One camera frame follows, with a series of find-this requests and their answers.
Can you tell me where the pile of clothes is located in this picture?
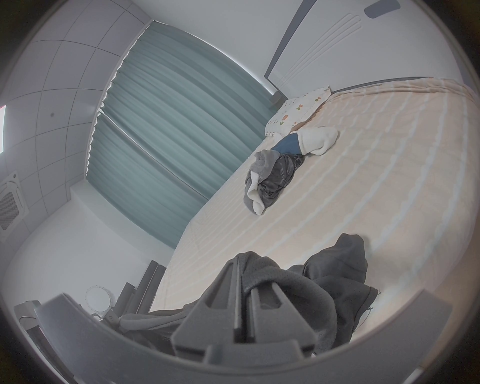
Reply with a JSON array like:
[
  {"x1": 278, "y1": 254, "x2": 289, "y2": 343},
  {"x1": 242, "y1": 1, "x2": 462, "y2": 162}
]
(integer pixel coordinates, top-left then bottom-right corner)
[{"x1": 245, "y1": 125, "x2": 340, "y2": 217}]

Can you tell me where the black dressing table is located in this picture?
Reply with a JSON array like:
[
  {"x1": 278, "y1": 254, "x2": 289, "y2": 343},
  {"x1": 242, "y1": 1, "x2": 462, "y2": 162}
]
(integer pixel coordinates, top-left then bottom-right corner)
[{"x1": 115, "y1": 282, "x2": 138, "y2": 316}]

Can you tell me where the white printed pillow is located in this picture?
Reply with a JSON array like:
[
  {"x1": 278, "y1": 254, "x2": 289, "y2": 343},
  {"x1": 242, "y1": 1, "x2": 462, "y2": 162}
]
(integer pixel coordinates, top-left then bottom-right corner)
[{"x1": 264, "y1": 85, "x2": 332, "y2": 138}]

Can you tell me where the ceiling air conditioner panel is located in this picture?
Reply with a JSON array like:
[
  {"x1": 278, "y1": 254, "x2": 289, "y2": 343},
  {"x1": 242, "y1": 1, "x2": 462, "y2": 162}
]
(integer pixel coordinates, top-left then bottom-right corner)
[{"x1": 0, "y1": 170, "x2": 31, "y2": 242}]

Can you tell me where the round white mirror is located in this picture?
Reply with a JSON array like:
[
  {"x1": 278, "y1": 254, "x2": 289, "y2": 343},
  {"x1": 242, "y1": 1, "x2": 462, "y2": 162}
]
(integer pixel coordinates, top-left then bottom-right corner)
[{"x1": 85, "y1": 285, "x2": 114, "y2": 314}]

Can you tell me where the black chest of drawers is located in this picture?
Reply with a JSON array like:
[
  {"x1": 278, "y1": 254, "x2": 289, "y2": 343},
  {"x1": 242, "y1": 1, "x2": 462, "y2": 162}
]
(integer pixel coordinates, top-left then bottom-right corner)
[{"x1": 137, "y1": 260, "x2": 168, "y2": 314}]

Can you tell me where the blue-green curtain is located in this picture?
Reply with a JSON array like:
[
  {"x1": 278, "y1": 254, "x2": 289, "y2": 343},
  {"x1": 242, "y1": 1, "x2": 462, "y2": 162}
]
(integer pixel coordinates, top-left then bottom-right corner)
[
  {"x1": 86, "y1": 112, "x2": 211, "y2": 250},
  {"x1": 97, "y1": 20, "x2": 280, "y2": 200}
]

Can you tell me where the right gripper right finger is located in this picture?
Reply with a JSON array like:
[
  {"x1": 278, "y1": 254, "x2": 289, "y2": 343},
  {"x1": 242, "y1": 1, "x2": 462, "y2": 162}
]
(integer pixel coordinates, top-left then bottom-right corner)
[{"x1": 240, "y1": 282, "x2": 316, "y2": 356}]

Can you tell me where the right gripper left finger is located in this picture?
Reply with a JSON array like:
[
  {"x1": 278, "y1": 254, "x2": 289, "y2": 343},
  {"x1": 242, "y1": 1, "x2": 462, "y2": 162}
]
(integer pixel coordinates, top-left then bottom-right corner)
[{"x1": 172, "y1": 258, "x2": 244, "y2": 357}]

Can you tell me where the bed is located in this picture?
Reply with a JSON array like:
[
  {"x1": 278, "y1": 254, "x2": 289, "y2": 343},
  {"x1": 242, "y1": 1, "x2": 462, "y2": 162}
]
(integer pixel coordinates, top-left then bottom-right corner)
[{"x1": 150, "y1": 0, "x2": 479, "y2": 347}]

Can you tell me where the black T-shirt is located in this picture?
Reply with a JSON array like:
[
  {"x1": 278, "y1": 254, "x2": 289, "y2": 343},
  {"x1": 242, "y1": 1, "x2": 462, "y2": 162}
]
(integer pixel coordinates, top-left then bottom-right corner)
[{"x1": 118, "y1": 232, "x2": 380, "y2": 356}]

